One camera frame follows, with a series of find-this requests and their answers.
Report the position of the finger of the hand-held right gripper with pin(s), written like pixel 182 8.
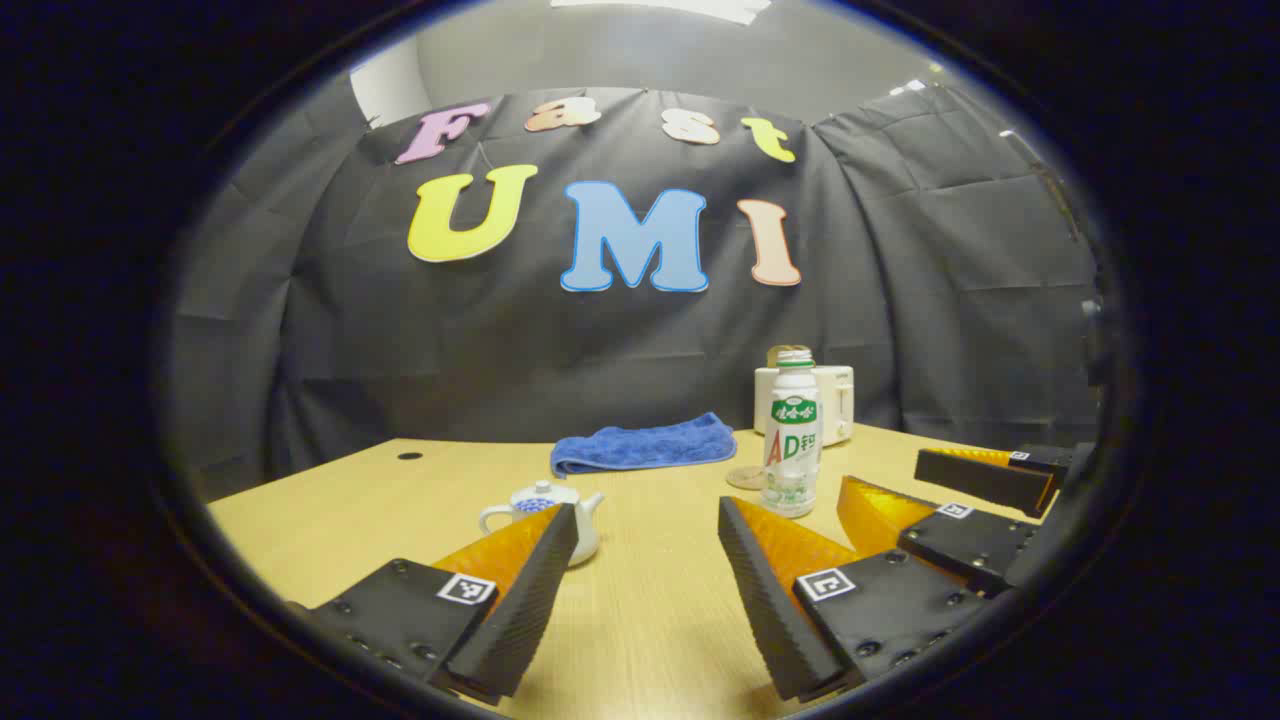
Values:
pixel 985 478
pixel 960 550

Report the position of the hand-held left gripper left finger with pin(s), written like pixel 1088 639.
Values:
pixel 535 590

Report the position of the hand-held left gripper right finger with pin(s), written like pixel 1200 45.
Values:
pixel 765 600

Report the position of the white ceramic teacup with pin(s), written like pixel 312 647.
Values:
pixel 588 535

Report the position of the white blue patterned teacup lid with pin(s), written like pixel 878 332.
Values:
pixel 540 497

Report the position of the round wooden coaster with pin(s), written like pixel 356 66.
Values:
pixel 742 478

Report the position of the white green label water bottle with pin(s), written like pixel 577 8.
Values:
pixel 792 440

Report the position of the white toaster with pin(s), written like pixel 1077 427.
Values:
pixel 838 400

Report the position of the blue towel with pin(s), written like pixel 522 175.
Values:
pixel 640 445

